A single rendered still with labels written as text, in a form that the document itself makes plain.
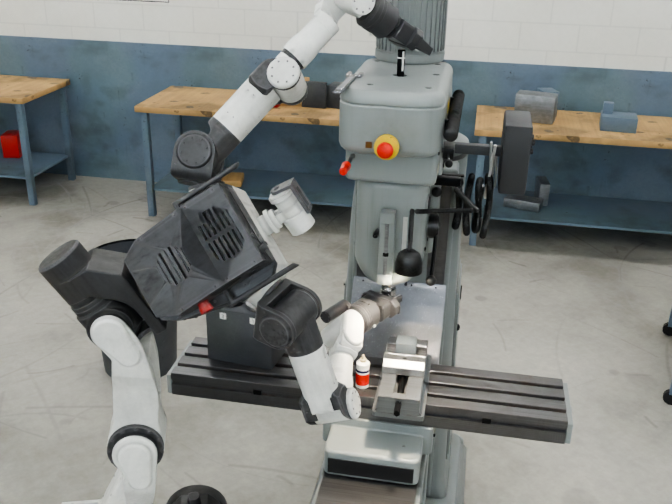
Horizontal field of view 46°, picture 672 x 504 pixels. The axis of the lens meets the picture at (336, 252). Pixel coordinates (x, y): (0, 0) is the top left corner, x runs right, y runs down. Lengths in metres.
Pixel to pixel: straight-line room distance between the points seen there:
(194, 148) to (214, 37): 4.87
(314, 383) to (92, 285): 0.56
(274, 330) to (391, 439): 0.73
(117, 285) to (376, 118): 0.73
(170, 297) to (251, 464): 1.97
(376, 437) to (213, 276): 0.90
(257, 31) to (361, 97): 4.70
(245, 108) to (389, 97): 0.34
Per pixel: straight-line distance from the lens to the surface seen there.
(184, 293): 1.78
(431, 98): 1.93
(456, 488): 3.31
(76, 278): 1.91
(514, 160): 2.39
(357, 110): 1.95
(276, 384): 2.45
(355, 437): 2.42
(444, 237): 2.66
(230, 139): 1.92
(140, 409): 2.09
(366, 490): 2.38
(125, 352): 1.96
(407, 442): 2.42
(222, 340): 2.53
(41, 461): 3.88
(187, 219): 1.76
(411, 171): 2.07
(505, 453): 3.85
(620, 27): 6.42
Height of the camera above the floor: 2.30
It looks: 24 degrees down
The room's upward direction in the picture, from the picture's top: 1 degrees clockwise
